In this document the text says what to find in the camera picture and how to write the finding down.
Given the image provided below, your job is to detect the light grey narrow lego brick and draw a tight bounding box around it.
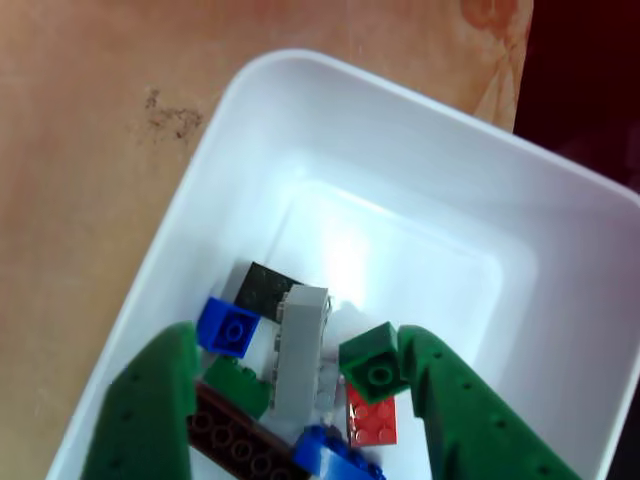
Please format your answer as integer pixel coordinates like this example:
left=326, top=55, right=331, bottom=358
left=269, top=284, right=331, bottom=424

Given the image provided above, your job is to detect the green lego plate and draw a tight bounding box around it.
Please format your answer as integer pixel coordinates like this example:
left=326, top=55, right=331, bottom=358
left=202, top=355, right=274, bottom=420

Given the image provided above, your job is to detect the red long lego brick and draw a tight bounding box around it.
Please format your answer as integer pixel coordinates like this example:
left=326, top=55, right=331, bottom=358
left=344, top=382, right=400, bottom=447

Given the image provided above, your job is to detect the blue small lego brick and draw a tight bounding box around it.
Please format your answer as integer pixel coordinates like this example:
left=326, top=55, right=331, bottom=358
left=198, top=296, right=262, bottom=360

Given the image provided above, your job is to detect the white plastic bin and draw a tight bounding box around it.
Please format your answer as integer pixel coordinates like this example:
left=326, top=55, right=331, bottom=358
left=44, top=48, right=640, bottom=480

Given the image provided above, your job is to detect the blue two-by-four lego brick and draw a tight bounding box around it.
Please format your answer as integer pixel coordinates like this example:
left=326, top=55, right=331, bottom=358
left=292, top=424, right=387, bottom=480

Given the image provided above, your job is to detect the brown long lego brick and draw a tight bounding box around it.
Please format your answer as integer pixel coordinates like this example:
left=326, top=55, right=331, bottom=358
left=187, top=382, right=311, bottom=480

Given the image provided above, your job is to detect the dark green lego brick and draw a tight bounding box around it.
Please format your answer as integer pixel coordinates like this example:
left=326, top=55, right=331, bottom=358
left=234, top=260, right=301, bottom=324

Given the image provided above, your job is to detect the green square lego brick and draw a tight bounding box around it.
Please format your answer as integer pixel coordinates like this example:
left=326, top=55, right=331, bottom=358
left=338, top=321, right=411, bottom=405

